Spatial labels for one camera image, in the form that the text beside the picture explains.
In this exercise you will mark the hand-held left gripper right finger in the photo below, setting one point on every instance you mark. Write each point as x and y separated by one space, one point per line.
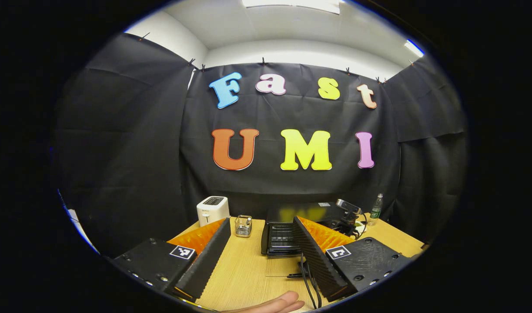
318 261

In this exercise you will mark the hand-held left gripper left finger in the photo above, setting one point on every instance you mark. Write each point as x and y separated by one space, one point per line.
207 261

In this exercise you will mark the black electric oven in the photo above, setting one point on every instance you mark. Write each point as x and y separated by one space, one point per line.
278 237

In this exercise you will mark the small white dish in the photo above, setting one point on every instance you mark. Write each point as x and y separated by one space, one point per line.
360 226

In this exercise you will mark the clear plastic water bottle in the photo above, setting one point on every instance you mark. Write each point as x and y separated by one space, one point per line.
376 213

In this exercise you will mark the white toaster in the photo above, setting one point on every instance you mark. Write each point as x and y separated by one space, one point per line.
212 213

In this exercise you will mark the small glass holder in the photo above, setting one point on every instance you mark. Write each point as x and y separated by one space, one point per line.
243 227

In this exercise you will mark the black backdrop cloth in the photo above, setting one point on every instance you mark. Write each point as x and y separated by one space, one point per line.
118 152

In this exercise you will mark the small ceiling light panel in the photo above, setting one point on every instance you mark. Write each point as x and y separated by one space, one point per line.
414 48

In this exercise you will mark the large ceiling light panel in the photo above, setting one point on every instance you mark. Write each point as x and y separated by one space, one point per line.
292 5

